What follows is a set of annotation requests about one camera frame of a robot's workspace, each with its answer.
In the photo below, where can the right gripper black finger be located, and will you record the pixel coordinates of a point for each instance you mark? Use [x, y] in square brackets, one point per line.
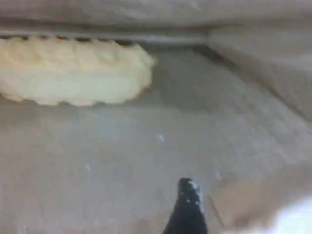
[187, 214]

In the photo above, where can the brown jute tote bag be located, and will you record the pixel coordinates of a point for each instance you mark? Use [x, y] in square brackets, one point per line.
[219, 122]

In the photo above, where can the long striped bread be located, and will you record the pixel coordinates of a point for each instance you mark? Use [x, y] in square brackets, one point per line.
[73, 78]

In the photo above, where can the white tablecloth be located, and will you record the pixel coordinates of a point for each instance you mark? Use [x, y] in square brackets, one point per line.
[297, 219]

